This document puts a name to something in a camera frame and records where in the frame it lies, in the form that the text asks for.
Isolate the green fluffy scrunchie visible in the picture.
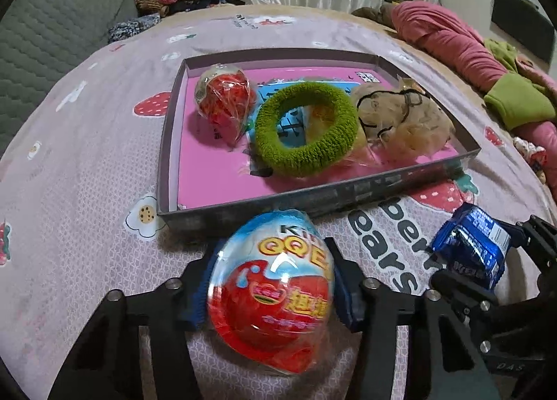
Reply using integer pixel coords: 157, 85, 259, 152
253, 81, 361, 178

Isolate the blue snack packet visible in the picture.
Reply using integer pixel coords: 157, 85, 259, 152
430, 203, 511, 290

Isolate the grey tray with pink bottom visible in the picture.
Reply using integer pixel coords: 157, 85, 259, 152
156, 48, 483, 231

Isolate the green fleece cloth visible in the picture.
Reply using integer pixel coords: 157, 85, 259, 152
483, 38, 557, 131

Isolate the pink quilt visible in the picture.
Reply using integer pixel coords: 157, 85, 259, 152
389, 0, 557, 200

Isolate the red wrapped toy egg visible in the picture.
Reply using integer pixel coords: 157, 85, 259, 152
194, 64, 258, 148

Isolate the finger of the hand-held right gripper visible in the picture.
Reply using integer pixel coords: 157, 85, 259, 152
429, 269, 505, 340
505, 215, 557, 279

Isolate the purple printed bed sheet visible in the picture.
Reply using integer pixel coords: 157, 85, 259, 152
0, 6, 557, 400

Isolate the white and red cloth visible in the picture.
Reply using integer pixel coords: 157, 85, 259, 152
512, 136, 549, 183

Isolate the black television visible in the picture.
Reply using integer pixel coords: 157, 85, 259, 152
491, 0, 554, 64

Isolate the red and blue toy egg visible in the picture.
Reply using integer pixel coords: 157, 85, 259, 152
204, 207, 336, 377

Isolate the grey quilted headboard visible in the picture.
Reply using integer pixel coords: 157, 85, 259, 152
0, 0, 140, 157

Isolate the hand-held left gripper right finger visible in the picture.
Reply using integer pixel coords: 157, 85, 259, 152
324, 237, 501, 400

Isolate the brown cloth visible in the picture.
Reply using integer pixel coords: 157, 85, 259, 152
352, 3, 397, 28

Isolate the blue patterned cloth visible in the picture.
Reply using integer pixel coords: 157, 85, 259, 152
108, 14, 163, 44

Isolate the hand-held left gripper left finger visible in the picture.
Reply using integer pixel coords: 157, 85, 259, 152
48, 243, 218, 400

